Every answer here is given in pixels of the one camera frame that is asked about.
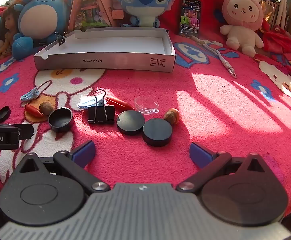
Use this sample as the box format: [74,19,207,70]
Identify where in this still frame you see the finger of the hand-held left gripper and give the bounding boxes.
[17,124,35,141]

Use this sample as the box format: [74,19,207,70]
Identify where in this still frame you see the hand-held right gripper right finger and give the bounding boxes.
[176,142,277,194]

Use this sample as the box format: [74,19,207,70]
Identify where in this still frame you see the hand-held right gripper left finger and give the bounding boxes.
[10,140,111,194]

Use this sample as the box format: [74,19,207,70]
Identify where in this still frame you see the small black ring cap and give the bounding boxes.
[0,106,11,123]

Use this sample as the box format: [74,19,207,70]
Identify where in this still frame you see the brown walnut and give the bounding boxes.
[39,102,54,116]
[164,108,180,125]

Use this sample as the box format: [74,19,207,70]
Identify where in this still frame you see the black round bottle cap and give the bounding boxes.
[48,107,73,133]

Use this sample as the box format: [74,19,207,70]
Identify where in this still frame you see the blue hair clip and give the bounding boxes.
[77,96,108,110]
[20,86,41,102]

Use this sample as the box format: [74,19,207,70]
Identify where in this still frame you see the large black binder clip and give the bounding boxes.
[87,89,116,125]

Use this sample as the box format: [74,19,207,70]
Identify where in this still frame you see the black round lid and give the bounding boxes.
[142,118,173,147]
[117,110,145,135]

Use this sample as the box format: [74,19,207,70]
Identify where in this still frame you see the clear plastic dome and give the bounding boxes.
[135,96,160,115]

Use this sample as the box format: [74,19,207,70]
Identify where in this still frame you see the white cardboard box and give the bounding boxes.
[33,27,176,73]

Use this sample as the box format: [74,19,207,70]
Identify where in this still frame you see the brown-haired doll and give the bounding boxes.
[0,6,21,58]

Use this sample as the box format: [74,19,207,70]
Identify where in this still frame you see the blue round mouse plush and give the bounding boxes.
[12,0,76,60]

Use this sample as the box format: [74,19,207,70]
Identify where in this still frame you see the pink triangular toy box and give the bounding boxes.
[67,0,119,32]

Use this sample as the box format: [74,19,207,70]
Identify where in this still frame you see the black smartphone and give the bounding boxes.
[178,0,201,37]

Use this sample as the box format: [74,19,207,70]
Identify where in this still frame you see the red cloth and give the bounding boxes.
[262,25,291,54]

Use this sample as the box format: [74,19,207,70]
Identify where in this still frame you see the pink bunny plush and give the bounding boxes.
[220,0,264,57]

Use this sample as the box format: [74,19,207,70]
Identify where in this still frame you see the grey phone lanyard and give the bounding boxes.
[191,35,237,78]

